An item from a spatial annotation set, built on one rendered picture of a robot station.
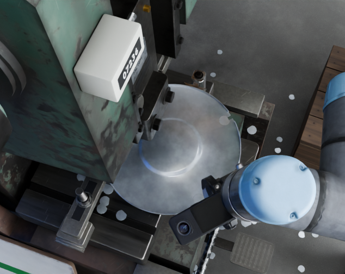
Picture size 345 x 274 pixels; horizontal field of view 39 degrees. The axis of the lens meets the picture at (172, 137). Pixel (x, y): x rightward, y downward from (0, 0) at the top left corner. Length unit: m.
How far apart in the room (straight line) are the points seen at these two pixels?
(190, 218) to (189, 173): 0.27
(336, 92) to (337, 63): 1.03
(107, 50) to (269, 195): 0.23
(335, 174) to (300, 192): 0.08
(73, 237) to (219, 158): 0.34
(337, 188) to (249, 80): 1.47
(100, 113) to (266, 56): 1.59
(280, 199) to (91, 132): 0.22
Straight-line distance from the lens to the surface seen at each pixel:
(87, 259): 1.13
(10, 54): 0.46
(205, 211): 0.72
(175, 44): 0.83
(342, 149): 0.62
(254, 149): 1.02
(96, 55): 0.46
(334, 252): 1.81
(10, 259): 1.34
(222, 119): 1.04
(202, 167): 0.99
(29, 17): 0.40
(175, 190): 0.98
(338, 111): 0.65
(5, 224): 1.21
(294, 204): 0.54
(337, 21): 2.27
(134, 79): 0.79
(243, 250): 1.59
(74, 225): 1.01
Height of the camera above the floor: 1.70
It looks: 64 degrees down
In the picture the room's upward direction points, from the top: 6 degrees counter-clockwise
